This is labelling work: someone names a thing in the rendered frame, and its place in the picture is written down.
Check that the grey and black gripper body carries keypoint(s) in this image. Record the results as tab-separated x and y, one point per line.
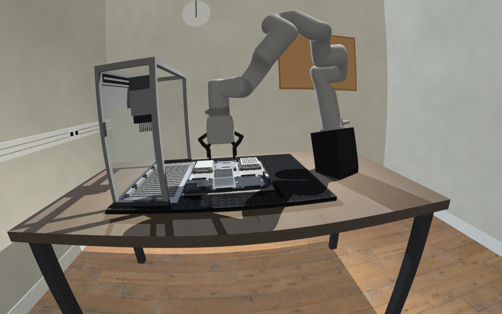
220	129

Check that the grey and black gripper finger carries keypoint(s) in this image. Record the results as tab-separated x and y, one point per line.
235	144
207	147

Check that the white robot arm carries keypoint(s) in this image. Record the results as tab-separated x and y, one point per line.
281	30

